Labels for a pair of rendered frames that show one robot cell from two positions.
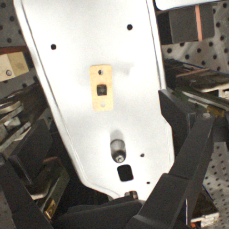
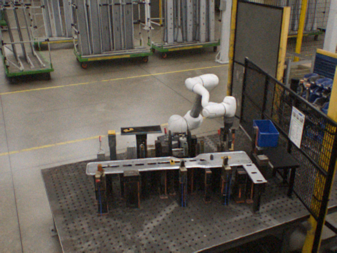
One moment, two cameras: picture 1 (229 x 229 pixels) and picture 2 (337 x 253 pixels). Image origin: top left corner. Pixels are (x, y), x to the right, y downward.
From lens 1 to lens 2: 315 cm
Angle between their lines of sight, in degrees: 70
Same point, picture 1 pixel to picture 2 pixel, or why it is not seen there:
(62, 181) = (202, 150)
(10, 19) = not seen: hidden behind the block
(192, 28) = (240, 170)
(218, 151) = (177, 224)
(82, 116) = (219, 155)
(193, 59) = (229, 210)
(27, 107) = (222, 148)
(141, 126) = (216, 162)
